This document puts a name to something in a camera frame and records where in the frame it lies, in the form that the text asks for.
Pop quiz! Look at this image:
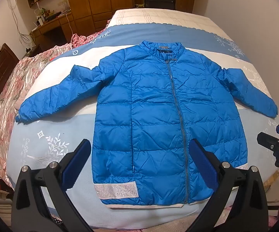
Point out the blue puffer jacket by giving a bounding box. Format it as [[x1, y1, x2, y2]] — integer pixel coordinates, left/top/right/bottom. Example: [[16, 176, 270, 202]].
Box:
[[15, 41, 278, 207]]

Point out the pink floral quilt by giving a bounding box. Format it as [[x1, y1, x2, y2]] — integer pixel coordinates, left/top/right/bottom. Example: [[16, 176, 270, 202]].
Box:
[[0, 30, 104, 188]]

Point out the blue white bed sheet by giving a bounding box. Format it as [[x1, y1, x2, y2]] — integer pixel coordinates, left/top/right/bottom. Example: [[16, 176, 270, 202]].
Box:
[[7, 9, 279, 229]]

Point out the wooden desk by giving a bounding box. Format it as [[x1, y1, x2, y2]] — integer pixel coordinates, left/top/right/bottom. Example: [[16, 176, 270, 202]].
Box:
[[30, 12, 77, 51]]

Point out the black chair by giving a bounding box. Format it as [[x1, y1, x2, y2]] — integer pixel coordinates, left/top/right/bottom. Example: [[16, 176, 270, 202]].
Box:
[[144, 0, 176, 10]]

